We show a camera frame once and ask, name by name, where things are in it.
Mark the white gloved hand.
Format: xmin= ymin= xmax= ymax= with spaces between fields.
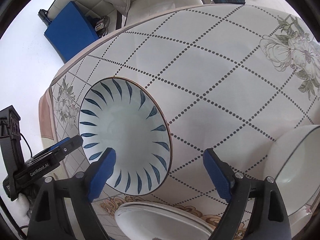
xmin=17 ymin=193 xmax=30 ymax=218

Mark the floral patterned tablecloth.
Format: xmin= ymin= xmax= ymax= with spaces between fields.
xmin=39 ymin=4 xmax=319 ymax=226

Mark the white plate grey floral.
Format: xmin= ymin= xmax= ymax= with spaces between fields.
xmin=114 ymin=202 xmax=213 ymax=239

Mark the blue leaf pattern plate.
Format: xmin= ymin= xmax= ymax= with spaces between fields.
xmin=79 ymin=77 xmax=172 ymax=196

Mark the white bowl black rim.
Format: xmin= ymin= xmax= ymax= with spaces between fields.
xmin=262 ymin=123 xmax=320 ymax=217

